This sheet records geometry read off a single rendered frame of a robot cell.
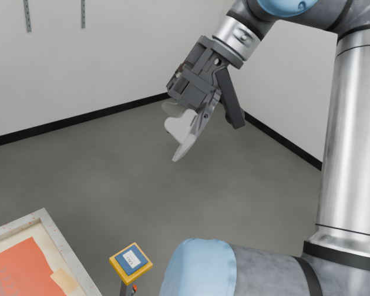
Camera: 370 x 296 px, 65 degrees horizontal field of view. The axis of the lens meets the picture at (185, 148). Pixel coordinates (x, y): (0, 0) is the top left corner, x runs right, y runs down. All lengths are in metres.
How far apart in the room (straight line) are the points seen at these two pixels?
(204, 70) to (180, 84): 0.05
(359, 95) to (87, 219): 2.39
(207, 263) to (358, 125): 0.23
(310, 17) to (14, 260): 1.24
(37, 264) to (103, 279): 1.07
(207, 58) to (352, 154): 0.27
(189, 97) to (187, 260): 0.29
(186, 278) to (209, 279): 0.02
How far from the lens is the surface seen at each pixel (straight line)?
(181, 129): 0.49
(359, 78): 0.41
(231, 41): 0.50
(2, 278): 1.33
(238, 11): 0.52
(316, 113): 3.76
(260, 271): 0.32
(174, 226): 2.62
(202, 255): 0.31
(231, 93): 0.53
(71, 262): 1.27
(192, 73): 0.50
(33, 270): 1.32
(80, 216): 2.63
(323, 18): 0.45
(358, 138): 0.38
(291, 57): 3.78
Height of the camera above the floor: 2.10
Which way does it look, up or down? 38 degrees down
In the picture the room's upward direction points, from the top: 15 degrees clockwise
